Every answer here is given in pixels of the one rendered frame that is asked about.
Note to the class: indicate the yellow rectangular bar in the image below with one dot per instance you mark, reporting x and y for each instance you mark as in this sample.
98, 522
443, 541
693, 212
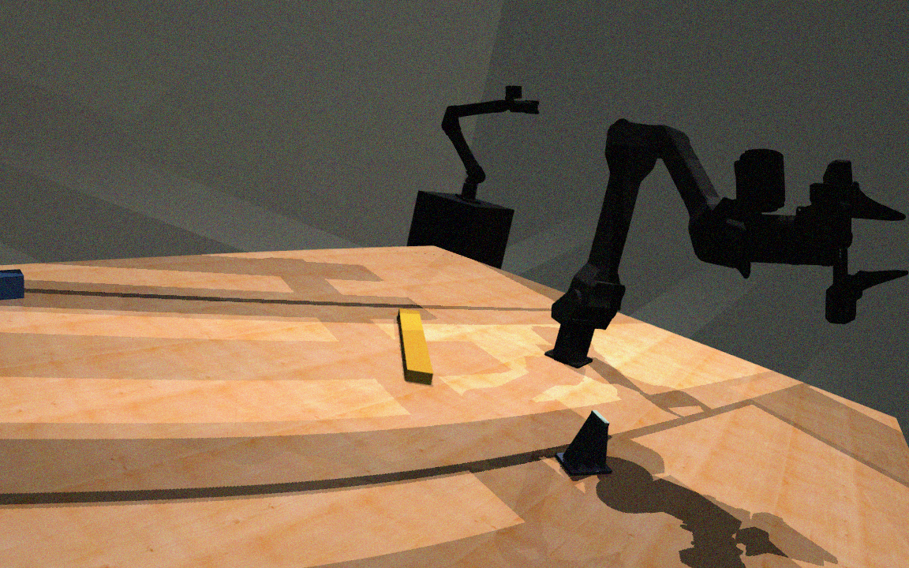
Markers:
416, 362

